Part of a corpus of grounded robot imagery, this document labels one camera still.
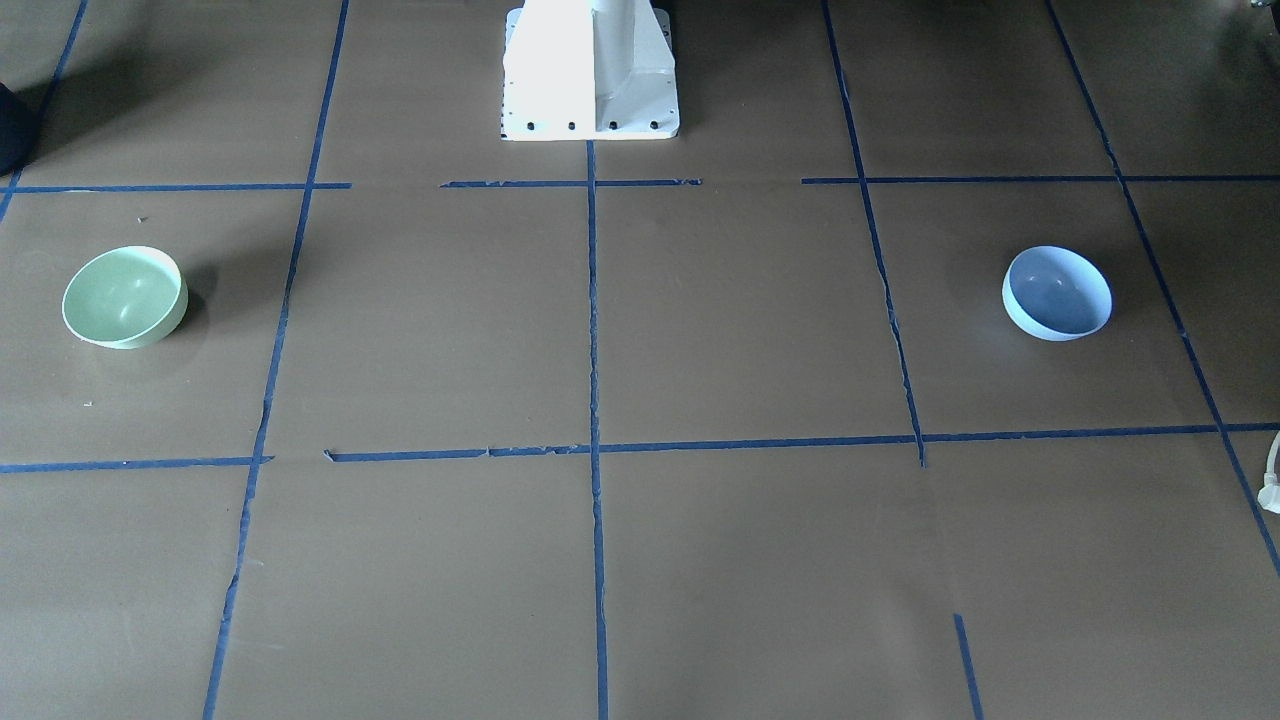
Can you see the blue bowl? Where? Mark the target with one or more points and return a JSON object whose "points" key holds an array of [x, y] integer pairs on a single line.
{"points": [[1055, 294]]}

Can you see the green bowl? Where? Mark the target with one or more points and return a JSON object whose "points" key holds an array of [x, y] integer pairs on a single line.
{"points": [[126, 298]]}

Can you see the white pedestal column with base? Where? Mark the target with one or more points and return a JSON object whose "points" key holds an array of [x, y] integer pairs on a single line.
{"points": [[588, 71]]}

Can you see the white power plug with cable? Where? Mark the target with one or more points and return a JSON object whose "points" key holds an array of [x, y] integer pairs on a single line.
{"points": [[1268, 496]]}

